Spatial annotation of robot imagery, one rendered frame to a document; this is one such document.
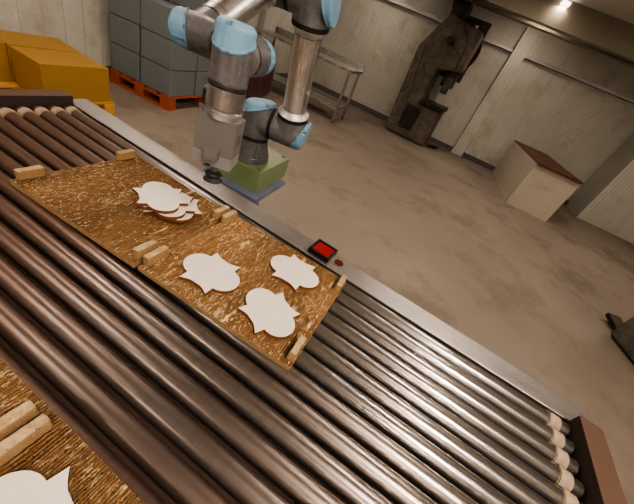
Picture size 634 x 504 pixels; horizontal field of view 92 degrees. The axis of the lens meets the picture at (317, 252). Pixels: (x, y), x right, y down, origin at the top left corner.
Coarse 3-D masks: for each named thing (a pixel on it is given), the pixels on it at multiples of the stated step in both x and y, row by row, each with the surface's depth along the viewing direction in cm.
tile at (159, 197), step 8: (144, 184) 86; (152, 184) 87; (160, 184) 89; (136, 192) 83; (144, 192) 83; (152, 192) 84; (160, 192) 86; (168, 192) 87; (176, 192) 88; (144, 200) 81; (152, 200) 82; (160, 200) 83; (168, 200) 84; (176, 200) 85; (184, 200) 87; (152, 208) 80; (160, 208) 80; (168, 208) 81; (176, 208) 83
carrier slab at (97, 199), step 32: (128, 160) 101; (32, 192) 76; (64, 192) 79; (96, 192) 83; (128, 192) 88; (192, 192) 99; (96, 224) 75; (128, 224) 78; (160, 224) 82; (192, 224) 87; (128, 256) 70
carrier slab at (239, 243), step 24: (192, 240) 82; (216, 240) 85; (240, 240) 88; (264, 240) 92; (144, 264) 70; (168, 264) 73; (240, 264) 81; (264, 264) 84; (312, 264) 91; (168, 288) 68; (192, 288) 70; (240, 288) 74; (264, 288) 77; (288, 288) 80; (216, 312) 67; (312, 312) 76; (240, 336) 65; (264, 336) 66; (288, 360) 64
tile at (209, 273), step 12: (192, 264) 74; (204, 264) 75; (216, 264) 76; (228, 264) 78; (180, 276) 70; (192, 276) 71; (204, 276) 72; (216, 276) 73; (228, 276) 75; (204, 288) 69; (216, 288) 70; (228, 288) 72
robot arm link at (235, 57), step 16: (224, 16) 54; (224, 32) 53; (240, 32) 53; (256, 32) 56; (224, 48) 54; (240, 48) 55; (256, 48) 60; (224, 64) 56; (240, 64) 56; (256, 64) 61; (208, 80) 59; (224, 80) 57; (240, 80) 58
